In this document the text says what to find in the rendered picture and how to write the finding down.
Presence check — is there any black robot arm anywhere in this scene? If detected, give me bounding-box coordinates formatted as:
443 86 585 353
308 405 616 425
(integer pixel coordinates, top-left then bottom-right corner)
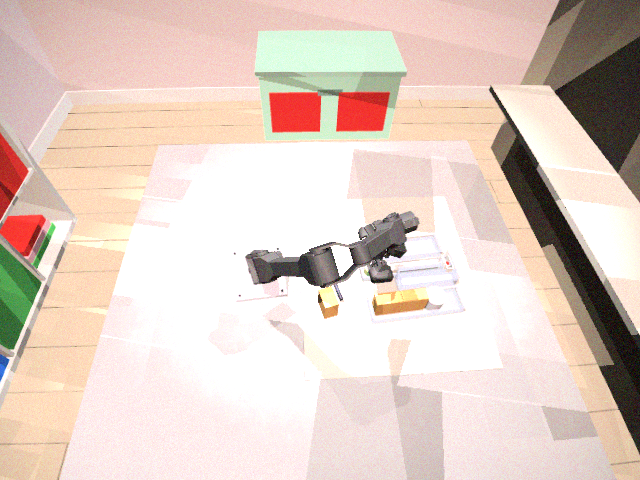
244 211 420 288

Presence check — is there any orange-yellow block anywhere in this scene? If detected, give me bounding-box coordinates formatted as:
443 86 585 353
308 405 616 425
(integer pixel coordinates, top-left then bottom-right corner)
318 286 339 320

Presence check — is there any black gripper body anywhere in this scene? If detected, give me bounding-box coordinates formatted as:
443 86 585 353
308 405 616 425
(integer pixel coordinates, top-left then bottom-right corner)
358 226 394 284

